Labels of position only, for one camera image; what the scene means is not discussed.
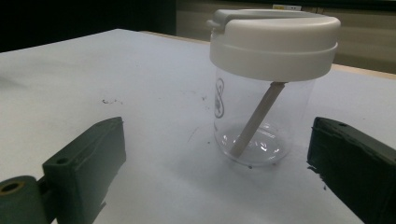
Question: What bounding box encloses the black curtain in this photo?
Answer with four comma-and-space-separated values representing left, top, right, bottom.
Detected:
0, 0, 177, 53

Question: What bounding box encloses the beige stick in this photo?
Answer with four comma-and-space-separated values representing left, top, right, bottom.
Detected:
229, 81, 287, 158

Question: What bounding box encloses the white table mat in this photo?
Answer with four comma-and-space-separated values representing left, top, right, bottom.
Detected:
0, 28, 396, 224

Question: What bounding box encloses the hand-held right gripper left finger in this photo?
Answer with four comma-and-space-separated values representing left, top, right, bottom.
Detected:
42, 117, 127, 224

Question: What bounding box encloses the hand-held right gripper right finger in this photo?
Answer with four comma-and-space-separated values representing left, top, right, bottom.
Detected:
306, 117, 396, 224

